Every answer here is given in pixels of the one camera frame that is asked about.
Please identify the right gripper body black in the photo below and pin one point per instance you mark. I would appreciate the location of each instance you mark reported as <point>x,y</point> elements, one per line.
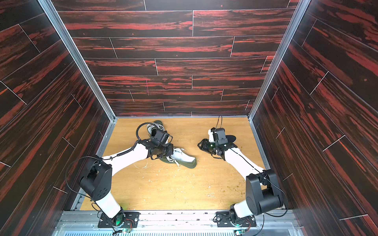
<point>207,146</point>

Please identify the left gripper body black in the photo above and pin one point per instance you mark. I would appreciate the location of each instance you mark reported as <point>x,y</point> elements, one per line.
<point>164,150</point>

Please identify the green shoe white laces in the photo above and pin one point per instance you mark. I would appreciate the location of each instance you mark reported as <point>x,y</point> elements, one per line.
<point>180,158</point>
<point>153,128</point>

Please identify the black insole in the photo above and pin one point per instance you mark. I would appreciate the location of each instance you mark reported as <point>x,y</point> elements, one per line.
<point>231,138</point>

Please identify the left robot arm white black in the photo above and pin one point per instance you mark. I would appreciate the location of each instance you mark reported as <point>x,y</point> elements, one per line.
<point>96,178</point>

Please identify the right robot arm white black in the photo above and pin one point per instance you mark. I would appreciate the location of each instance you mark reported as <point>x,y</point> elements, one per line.
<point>262,189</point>

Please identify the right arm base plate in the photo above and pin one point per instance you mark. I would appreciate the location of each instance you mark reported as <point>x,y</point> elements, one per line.
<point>228,219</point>

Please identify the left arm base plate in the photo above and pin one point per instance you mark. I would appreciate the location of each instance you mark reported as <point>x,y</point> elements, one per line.
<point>125,219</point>

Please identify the aluminium front rail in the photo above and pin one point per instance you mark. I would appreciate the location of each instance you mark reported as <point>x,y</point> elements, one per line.
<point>179,223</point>

